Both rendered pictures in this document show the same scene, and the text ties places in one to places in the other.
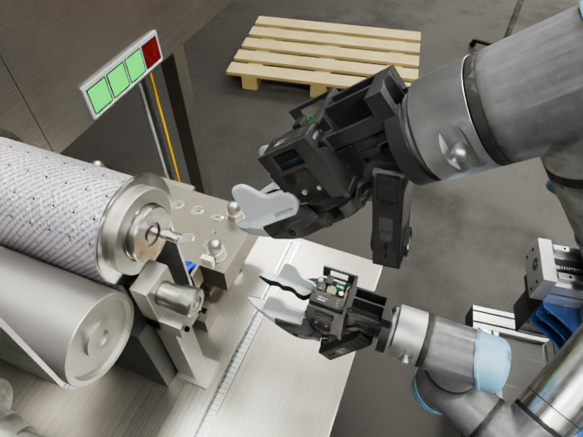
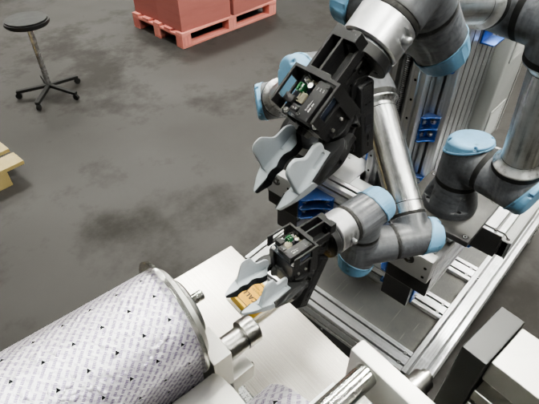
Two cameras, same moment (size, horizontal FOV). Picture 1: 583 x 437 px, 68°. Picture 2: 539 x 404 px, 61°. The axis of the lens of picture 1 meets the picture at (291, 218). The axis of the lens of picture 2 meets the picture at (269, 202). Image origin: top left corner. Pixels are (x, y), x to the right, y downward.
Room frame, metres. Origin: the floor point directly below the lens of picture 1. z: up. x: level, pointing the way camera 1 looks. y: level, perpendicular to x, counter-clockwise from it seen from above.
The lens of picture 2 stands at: (0.10, 0.42, 1.71)
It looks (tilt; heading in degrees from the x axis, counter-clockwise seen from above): 42 degrees down; 298
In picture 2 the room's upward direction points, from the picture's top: straight up
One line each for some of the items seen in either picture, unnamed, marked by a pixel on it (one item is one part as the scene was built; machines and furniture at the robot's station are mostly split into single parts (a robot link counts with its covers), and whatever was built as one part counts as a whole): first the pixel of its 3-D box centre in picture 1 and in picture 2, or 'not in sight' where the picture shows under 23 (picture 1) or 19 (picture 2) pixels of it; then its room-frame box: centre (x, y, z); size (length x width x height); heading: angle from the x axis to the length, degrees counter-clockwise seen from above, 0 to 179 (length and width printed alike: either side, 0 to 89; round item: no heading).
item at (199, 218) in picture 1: (157, 221); not in sight; (0.57, 0.28, 1.00); 0.40 x 0.16 x 0.06; 68
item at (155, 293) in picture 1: (183, 334); (230, 393); (0.30, 0.17, 1.05); 0.06 x 0.05 x 0.31; 68
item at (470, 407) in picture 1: (450, 388); (365, 247); (0.23, -0.24, 1.01); 0.11 x 0.08 x 0.11; 41
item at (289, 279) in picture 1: (289, 276); (245, 272); (0.37, 0.00, 1.11); 0.09 x 0.03 x 0.06; 59
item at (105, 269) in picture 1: (137, 229); (172, 317); (0.35, 0.20, 1.25); 0.15 x 0.01 x 0.15; 158
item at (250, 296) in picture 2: not in sight; (253, 297); (0.41, -0.08, 0.91); 0.07 x 0.07 x 0.02; 68
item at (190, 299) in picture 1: (190, 301); (248, 331); (0.29, 0.13, 1.18); 0.04 x 0.02 x 0.04; 158
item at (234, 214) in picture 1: (234, 210); not in sight; (0.56, 0.11, 1.05); 0.04 x 0.04 x 0.04
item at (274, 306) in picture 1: (275, 304); (267, 292); (0.32, 0.02, 1.11); 0.09 x 0.03 x 0.06; 77
